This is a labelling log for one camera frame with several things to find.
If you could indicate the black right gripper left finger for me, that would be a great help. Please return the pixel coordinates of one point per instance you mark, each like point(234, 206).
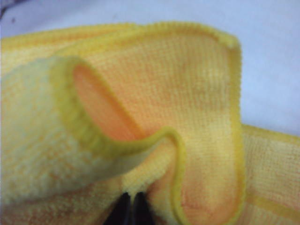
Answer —
point(123, 211)

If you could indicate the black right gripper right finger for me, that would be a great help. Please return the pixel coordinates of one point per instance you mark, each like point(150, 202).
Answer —
point(141, 211)

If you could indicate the yellow microfibre rag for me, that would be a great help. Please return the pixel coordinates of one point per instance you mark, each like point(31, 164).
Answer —
point(187, 93)

